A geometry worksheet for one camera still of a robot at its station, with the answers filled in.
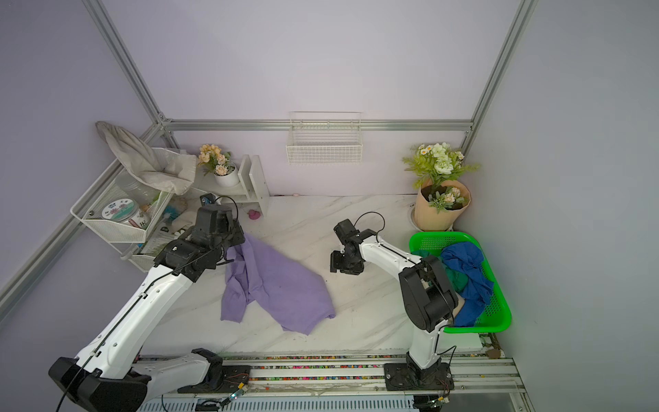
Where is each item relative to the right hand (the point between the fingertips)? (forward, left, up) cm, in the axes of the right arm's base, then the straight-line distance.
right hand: (338, 272), depth 91 cm
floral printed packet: (+9, +61, +13) cm, 63 cm away
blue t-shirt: (+1, -45, +7) cm, 45 cm away
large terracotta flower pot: (+19, -36, +15) cm, 44 cm away
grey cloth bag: (+24, +56, +29) cm, 67 cm away
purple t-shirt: (-7, +15, -4) cm, 17 cm away
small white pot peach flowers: (+34, +46, +25) cm, 63 cm away
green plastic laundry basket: (-16, -51, -2) cm, 54 cm away
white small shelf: (+32, +35, +11) cm, 49 cm away
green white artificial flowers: (+29, -35, +25) cm, 52 cm away
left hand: (+3, +31, +24) cm, 39 cm away
